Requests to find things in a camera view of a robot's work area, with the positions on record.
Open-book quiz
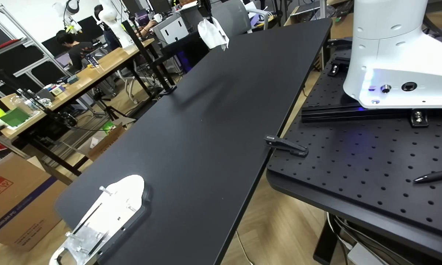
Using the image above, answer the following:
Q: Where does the gray slotted cabinet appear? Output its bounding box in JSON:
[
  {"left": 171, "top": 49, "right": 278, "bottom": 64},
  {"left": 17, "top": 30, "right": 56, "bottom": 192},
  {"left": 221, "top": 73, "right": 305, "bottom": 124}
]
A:
[{"left": 153, "top": 14, "right": 193, "bottom": 49}]

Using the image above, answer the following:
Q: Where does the gray cable bundle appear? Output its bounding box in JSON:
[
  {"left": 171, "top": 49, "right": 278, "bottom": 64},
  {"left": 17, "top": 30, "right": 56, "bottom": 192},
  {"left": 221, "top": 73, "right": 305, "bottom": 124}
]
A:
[{"left": 325, "top": 213, "right": 409, "bottom": 265}]

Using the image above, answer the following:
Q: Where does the small green item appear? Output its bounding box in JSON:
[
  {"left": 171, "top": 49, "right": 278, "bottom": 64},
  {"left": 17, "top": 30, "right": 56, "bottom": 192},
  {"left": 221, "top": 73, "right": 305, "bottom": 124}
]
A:
[{"left": 100, "top": 120, "right": 118, "bottom": 136}]

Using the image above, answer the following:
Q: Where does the person with black hair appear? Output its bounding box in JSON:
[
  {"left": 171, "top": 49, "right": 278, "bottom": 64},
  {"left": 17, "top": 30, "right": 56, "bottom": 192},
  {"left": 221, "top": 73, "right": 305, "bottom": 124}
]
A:
[{"left": 54, "top": 29, "right": 87, "bottom": 76}]

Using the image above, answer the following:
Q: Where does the black lever clamp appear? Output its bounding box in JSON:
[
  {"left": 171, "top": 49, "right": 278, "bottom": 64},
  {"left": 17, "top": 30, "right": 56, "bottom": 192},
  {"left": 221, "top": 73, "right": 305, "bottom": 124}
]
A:
[{"left": 264, "top": 135, "right": 311, "bottom": 160}]

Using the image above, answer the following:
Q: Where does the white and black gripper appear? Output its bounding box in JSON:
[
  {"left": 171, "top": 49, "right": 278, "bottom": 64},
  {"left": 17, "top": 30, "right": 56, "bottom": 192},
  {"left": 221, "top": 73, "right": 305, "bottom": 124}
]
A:
[{"left": 197, "top": 0, "right": 213, "bottom": 21}]

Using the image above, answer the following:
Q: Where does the black perforated breadboard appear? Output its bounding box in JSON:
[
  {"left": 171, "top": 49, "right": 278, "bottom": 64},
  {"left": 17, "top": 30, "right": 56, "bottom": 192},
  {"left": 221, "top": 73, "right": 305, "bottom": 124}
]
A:
[{"left": 265, "top": 46, "right": 442, "bottom": 265}]

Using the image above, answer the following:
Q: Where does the gray office chair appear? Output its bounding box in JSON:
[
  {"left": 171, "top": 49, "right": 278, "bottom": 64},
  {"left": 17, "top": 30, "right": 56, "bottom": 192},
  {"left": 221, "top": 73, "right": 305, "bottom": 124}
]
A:
[{"left": 209, "top": 0, "right": 252, "bottom": 42}]

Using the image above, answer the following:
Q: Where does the black rod stand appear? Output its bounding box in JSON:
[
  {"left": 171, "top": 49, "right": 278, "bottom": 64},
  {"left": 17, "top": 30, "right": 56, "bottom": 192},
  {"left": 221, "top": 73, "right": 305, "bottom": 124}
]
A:
[{"left": 118, "top": 18, "right": 177, "bottom": 96}]

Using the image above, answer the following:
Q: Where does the small brown box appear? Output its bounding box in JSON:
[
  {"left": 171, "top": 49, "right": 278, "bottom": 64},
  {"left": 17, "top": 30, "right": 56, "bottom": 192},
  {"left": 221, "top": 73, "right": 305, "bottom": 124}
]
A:
[{"left": 85, "top": 124, "right": 127, "bottom": 161}]

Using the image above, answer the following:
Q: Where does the green board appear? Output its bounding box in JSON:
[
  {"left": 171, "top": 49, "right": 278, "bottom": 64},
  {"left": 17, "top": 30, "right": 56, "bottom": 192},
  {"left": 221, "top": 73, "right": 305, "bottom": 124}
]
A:
[{"left": 0, "top": 107, "right": 32, "bottom": 130}]

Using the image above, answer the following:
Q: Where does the metal bolt bracket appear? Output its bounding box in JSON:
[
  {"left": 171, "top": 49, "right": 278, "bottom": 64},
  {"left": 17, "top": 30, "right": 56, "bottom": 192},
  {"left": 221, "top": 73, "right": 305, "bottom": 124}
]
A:
[{"left": 408, "top": 110, "right": 430, "bottom": 130}]

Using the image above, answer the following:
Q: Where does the black aluminium rail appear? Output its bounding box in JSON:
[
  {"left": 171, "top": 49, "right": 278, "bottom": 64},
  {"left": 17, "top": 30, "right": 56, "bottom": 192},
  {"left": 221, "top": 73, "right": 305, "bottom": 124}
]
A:
[{"left": 300, "top": 104, "right": 442, "bottom": 124}]

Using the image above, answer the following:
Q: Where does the black pen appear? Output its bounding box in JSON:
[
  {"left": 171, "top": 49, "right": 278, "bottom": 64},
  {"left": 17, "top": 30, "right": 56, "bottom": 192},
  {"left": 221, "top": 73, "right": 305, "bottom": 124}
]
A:
[{"left": 412, "top": 167, "right": 442, "bottom": 186}]

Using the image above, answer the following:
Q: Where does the long wooden desk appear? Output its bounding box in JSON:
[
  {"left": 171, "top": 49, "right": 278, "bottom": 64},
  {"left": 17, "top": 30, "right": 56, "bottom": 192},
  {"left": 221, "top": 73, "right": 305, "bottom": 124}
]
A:
[{"left": 0, "top": 38, "right": 156, "bottom": 179}]

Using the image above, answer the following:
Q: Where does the small black tripod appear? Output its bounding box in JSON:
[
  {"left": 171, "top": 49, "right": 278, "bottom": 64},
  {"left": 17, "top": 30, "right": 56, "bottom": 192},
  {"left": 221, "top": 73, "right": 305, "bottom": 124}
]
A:
[{"left": 90, "top": 91, "right": 129, "bottom": 123}]

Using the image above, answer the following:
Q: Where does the metal shelf rack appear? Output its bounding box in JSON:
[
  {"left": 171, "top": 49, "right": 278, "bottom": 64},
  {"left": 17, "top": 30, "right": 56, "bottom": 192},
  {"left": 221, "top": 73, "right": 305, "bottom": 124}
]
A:
[{"left": 0, "top": 5, "right": 65, "bottom": 108}]

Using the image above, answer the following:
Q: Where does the large cardboard box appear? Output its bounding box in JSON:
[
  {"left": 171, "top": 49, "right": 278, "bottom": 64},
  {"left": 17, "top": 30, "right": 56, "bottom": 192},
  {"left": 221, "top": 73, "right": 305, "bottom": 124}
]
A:
[{"left": 0, "top": 152, "right": 69, "bottom": 254}]

